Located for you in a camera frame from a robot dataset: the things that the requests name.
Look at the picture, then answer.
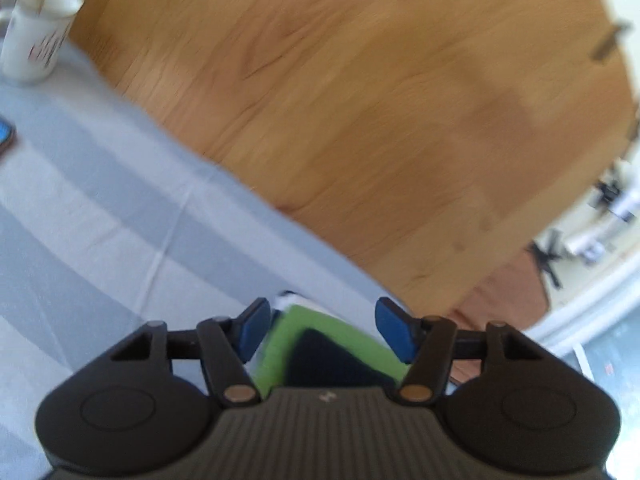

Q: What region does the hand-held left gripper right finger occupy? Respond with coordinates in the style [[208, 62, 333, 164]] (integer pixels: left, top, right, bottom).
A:
[[375, 296, 547, 407]]

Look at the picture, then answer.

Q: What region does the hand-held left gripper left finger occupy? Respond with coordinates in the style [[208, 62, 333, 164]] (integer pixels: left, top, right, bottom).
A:
[[110, 297, 272, 407]]

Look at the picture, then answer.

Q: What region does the green small garment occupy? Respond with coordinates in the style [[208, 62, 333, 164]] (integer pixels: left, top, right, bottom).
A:
[[252, 304, 416, 394]]

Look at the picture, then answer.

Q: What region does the reddish brown rug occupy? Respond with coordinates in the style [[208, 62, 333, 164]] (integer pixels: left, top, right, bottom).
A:
[[442, 249, 551, 387]]

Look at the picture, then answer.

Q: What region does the black stand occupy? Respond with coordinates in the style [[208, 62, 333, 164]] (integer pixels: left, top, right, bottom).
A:
[[529, 239, 565, 290]]

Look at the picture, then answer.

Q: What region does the light blue striped tablecloth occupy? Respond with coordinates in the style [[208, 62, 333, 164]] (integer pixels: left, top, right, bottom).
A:
[[0, 35, 401, 480]]

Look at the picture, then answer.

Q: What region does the smartphone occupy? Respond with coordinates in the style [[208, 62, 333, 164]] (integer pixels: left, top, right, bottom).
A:
[[0, 115, 17, 160]]

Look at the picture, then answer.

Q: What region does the white printed mug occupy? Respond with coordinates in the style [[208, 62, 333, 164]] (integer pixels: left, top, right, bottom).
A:
[[0, 0, 85, 84]]

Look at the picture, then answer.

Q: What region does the white window frame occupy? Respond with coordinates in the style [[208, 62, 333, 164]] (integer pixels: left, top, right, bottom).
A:
[[522, 110, 640, 356]]

